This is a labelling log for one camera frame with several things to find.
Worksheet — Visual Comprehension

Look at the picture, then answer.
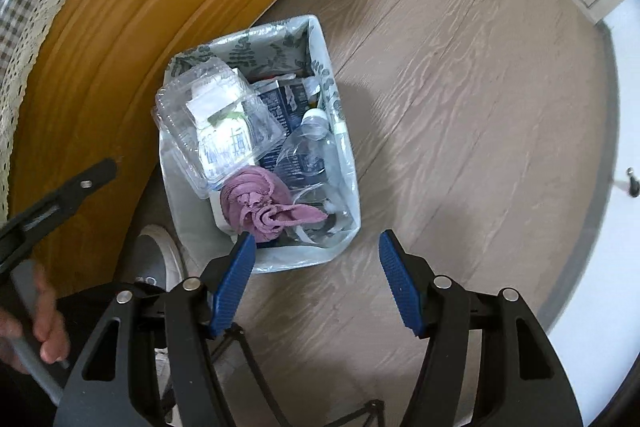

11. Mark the person's left hand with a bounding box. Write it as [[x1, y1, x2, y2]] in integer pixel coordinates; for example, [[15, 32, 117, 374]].
[[0, 264, 71, 376]]

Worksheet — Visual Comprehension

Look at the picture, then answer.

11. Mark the purple cloth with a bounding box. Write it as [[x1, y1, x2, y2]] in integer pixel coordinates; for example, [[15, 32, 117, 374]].
[[219, 166, 330, 243]]

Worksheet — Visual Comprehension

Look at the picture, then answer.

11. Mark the white tissue pack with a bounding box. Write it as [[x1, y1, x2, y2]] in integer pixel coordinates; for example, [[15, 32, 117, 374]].
[[197, 109, 261, 180]]

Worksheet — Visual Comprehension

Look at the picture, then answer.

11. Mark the bin with patterned plastic bag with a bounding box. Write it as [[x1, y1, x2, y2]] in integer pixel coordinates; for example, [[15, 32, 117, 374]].
[[158, 14, 362, 276]]

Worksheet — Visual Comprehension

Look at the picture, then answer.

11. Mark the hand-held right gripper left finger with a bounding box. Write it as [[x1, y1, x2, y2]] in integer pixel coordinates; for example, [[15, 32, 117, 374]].
[[54, 232, 257, 427]]

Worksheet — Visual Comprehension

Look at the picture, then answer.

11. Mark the clear plastic clamshell container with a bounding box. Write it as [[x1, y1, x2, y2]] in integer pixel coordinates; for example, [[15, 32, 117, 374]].
[[152, 56, 289, 200]]

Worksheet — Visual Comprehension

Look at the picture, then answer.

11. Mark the white door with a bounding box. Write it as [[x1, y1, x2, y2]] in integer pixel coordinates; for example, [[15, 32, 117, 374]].
[[544, 0, 640, 339]]

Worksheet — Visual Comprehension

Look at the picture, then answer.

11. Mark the dark blue carton box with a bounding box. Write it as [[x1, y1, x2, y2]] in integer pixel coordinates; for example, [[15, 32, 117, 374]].
[[252, 79, 321, 173]]

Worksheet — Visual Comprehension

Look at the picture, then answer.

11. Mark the clear plastic bottle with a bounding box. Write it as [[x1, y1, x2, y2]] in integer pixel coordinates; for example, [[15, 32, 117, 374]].
[[272, 106, 351, 194]]

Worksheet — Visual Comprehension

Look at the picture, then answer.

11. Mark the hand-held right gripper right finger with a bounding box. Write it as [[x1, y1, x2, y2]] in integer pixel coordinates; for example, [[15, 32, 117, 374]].
[[378, 230, 584, 427]]

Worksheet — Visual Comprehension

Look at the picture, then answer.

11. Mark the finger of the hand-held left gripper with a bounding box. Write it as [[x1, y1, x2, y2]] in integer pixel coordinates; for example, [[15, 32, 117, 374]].
[[55, 158, 118, 214]]

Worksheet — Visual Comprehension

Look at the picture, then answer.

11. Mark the grey shoe with white sole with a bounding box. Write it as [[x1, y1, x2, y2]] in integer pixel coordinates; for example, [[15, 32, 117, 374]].
[[130, 224, 189, 296]]

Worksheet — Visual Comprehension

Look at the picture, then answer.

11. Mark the black thin wire frame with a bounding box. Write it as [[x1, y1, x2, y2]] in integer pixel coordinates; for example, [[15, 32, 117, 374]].
[[210, 327, 389, 427]]

